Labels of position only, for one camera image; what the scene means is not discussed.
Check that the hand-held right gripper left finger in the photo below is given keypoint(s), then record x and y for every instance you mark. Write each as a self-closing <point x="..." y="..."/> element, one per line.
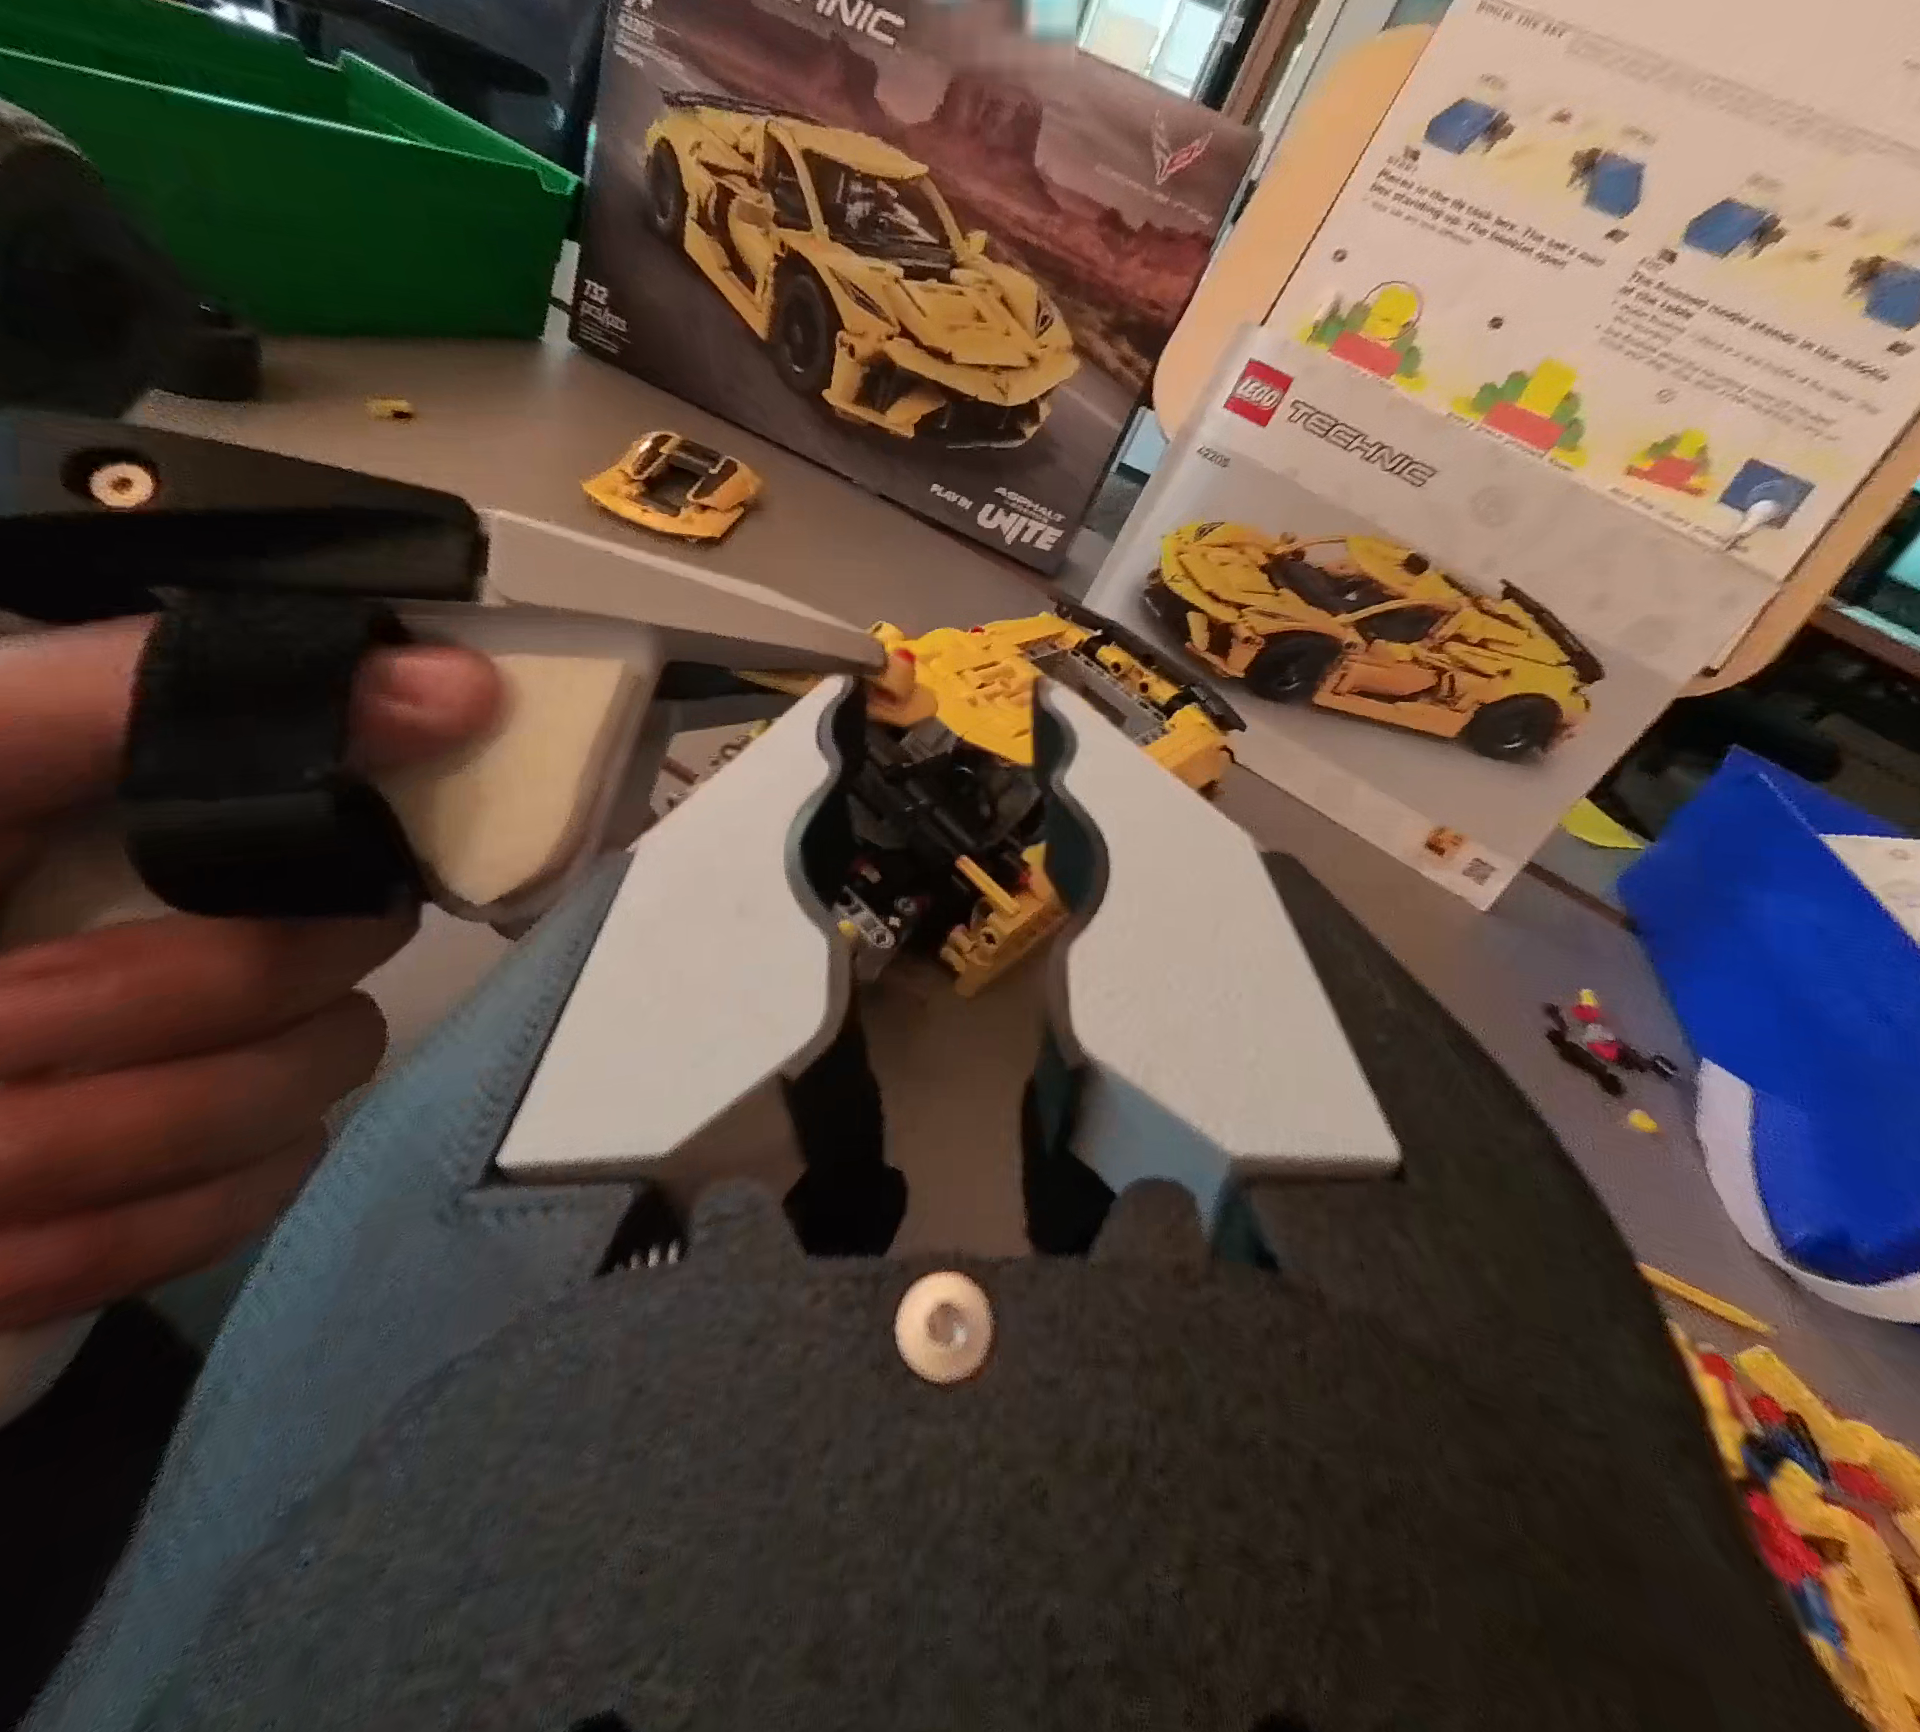
<point x="675" y="996"/>

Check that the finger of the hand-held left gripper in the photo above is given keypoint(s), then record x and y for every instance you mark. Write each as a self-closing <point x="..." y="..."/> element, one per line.
<point x="631" y="577"/>
<point x="541" y="634"/>

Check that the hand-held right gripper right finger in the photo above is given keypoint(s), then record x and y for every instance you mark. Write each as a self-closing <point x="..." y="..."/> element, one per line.
<point x="1215" y="1013"/>

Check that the small yellow brick connector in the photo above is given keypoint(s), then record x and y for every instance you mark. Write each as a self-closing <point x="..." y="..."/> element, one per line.
<point x="904" y="682"/>

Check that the yellow brick car model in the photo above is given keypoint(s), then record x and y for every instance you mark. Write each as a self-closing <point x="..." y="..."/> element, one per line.
<point x="975" y="832"/>

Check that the person's left forearm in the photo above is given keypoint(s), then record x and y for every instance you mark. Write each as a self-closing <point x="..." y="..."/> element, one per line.
<point x="75" y="1536"/>

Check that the grey desk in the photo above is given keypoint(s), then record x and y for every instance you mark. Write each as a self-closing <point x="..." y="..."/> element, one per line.
<point x="451" y="412"/>

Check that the person's left hand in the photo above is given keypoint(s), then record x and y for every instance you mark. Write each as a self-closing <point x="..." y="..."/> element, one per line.
<point x="150" y="1086"/>

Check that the yellow car roof section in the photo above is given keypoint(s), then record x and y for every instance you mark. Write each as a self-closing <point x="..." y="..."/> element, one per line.
<point x="675" y="487"/>

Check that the green plastic bin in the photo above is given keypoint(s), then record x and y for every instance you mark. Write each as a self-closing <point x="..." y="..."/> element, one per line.
<point x="300" y="186"/>

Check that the small cluster of bricks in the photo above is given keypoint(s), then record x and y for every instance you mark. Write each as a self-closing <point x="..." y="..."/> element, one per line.
<point x="1604" y="1051"/>

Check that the toy car set box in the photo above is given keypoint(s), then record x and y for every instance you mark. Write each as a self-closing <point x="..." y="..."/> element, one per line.
<point x="901" y="263"/>

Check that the car instruction booklet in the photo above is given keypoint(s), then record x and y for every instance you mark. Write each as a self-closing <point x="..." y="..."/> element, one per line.
<point x="1424" y="652"/>

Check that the yellow brick stick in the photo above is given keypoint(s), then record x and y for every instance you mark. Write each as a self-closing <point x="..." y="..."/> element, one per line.
<point x="1703" y="1297"/>

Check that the blue plastic bin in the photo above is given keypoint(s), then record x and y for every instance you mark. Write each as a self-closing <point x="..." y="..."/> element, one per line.
<point x="1784" y="983"/>

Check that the wooden display board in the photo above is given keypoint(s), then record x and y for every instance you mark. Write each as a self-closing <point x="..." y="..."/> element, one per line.
<point x="1290" y="233"/>

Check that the pile of loose bricks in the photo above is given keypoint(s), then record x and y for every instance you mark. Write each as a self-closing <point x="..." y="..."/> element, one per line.
<point x="1830" y="1536"/>

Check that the printed instruction sheet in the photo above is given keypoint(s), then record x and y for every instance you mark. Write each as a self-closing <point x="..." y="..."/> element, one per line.
<point x="1681" y="186"/>

